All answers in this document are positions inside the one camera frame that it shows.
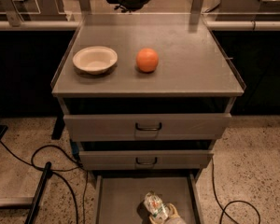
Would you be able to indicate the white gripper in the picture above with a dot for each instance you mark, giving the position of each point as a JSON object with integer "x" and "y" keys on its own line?
{"x": 174, "y": 216}

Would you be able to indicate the crushed 7up can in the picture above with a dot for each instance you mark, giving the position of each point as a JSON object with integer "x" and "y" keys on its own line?
{"x": 155, "y": 206}

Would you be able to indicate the bottom grey drawer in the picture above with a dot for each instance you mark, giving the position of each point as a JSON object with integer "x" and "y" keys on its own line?
{"x": 121, "y": 200}

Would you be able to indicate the grey drawer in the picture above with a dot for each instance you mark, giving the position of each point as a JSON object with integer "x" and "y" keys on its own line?
{"x": 141, "y": 127}
{"x": 121, "y": 200}
{"x": 147, "y": 159}

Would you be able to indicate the middle grey drawer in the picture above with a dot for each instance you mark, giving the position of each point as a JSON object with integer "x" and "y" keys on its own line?
{"x": 147, "y": 159}

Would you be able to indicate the top grey drawer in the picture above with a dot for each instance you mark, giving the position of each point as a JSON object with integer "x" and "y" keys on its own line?
{"x": 141, "y": 127}

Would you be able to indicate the grey drawer cabinet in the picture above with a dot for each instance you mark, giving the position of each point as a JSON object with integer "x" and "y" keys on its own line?
{"x": 193, "y": 76}

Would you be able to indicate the black floor bar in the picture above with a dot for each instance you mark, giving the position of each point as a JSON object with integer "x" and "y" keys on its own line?
{"x": 46, "y": 174}

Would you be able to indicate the orange fruit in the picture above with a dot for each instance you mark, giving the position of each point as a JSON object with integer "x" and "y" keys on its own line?
{"x": 147, "y": 60}

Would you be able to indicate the white horizontal rail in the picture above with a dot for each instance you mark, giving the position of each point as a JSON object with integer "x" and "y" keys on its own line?
{"x": 187, "y": 25}

